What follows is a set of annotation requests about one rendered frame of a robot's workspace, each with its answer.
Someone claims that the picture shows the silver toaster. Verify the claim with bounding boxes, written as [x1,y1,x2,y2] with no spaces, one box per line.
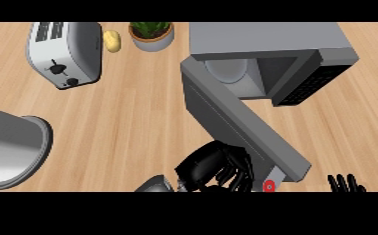
[24,21,103,91]

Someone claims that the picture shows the grey microwave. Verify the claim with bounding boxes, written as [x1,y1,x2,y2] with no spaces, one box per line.
[187,21,361,108]

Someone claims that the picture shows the grey metal pot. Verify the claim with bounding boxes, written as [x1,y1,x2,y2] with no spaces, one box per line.
[0,110,54,191]

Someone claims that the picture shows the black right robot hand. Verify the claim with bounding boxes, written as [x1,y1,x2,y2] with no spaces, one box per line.
[326,173,368,193]

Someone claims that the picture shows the green plant in grey pot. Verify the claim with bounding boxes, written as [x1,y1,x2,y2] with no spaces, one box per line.
[126,21,175,53]

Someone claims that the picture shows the grey microwave door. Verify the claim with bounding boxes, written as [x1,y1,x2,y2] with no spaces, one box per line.
[178,56,312,183]

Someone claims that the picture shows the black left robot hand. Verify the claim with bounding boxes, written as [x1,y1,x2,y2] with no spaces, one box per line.
[172,140,256,193]

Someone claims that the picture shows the yellow potato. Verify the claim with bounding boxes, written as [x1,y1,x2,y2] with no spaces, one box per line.
[101,29,122,54]

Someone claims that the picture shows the glass microwave turntable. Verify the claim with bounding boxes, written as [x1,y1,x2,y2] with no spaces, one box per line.
[202,58,250,85]

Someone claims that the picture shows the white milk carton red cap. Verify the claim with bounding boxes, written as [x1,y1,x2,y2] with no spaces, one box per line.
[253,167,287,193]

